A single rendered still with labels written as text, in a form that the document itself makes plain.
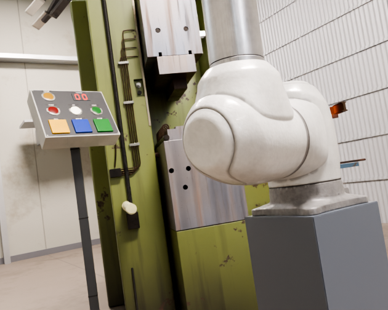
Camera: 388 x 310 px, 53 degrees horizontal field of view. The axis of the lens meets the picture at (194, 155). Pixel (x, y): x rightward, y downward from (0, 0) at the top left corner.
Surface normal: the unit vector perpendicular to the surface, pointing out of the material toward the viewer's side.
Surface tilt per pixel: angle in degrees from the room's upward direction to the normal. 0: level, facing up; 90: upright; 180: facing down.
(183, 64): 90
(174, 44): 90
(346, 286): 90
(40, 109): 60
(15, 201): 90
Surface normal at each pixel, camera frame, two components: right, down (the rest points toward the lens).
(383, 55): -0.84, 0.08
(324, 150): 0.65, -0.03
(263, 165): 0.48, 0.58
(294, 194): -0.56, -0.09
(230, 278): 0.21, -0.10
